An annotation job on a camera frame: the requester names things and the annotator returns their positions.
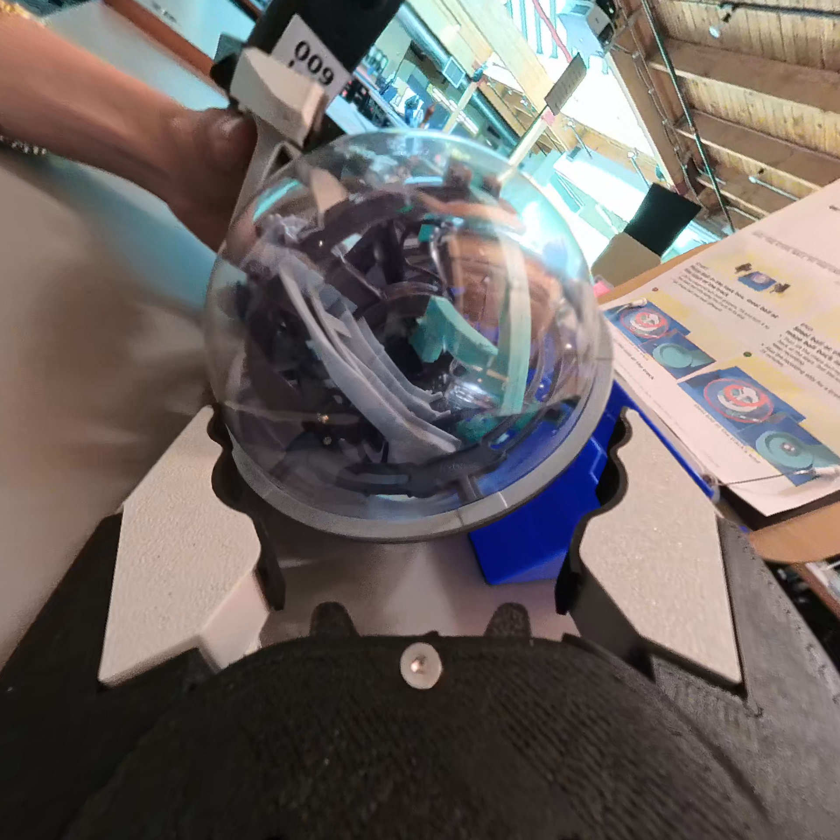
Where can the printed instruction sheet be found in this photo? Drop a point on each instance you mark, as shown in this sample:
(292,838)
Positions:
(741,367)

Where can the white ceiling projector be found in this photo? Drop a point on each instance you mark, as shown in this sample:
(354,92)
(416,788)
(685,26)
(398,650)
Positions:
(590,23)

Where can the person's left hand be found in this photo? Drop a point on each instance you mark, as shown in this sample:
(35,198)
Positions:
(164,131)

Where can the sign panel on pole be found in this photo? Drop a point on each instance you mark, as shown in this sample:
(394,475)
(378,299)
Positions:
(565,82)

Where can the clear plastic maze ball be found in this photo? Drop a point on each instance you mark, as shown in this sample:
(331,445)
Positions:
(394,328)

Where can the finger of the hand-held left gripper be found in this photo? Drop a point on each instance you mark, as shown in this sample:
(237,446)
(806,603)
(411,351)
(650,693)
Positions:
(275,92)

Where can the ceiling spotlight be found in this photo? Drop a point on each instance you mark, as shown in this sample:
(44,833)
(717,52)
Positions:
(718,23)

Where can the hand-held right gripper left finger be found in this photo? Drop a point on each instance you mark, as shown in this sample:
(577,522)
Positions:
(177,558)

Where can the blue plastic bin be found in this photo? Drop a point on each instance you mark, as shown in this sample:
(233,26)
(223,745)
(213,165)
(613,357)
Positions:
(525,544)

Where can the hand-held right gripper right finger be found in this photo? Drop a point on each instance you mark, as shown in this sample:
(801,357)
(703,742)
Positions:
(663,564)

